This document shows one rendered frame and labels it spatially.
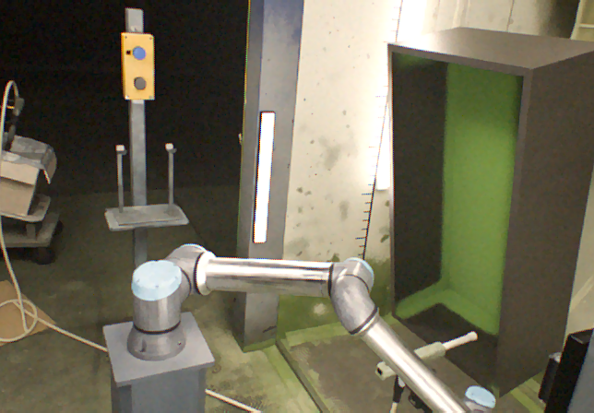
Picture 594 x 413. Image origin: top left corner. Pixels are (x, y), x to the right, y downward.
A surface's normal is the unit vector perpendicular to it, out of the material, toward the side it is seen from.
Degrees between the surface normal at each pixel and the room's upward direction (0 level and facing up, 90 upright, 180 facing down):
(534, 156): 89
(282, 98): 90
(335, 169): 90
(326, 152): 90
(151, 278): 5
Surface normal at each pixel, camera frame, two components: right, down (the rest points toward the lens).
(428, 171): 0.52, 0.35
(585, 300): -0.70, -0.44
